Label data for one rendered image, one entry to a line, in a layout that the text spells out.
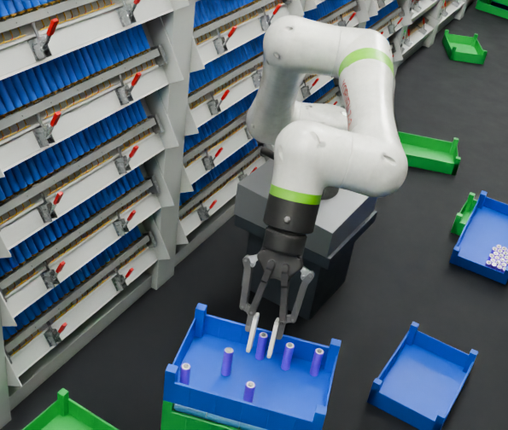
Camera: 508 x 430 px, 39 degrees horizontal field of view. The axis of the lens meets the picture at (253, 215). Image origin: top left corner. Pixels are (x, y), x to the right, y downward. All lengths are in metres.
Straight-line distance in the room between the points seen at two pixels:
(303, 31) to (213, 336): 0.68
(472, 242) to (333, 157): 1.51
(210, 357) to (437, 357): 0.92
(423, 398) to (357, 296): 0.44
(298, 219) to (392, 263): 1.32
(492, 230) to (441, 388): 0.80
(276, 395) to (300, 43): 0.73
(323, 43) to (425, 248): 1.23
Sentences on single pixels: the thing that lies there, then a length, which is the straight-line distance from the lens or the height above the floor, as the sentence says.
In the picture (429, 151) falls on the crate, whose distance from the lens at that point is 3.31.
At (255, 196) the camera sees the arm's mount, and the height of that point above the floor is 0.37.
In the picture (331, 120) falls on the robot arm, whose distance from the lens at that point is 1.96.
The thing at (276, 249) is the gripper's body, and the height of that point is 0.72.
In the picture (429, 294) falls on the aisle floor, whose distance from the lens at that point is 2.45.
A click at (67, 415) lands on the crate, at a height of 0.00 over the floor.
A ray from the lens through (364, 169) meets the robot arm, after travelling 1.24.
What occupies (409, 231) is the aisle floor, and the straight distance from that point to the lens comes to 2.72.
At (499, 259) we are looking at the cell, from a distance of 2.59.
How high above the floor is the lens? 1.47
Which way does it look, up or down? 34 degrees down
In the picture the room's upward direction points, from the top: 9 degrees clockwise
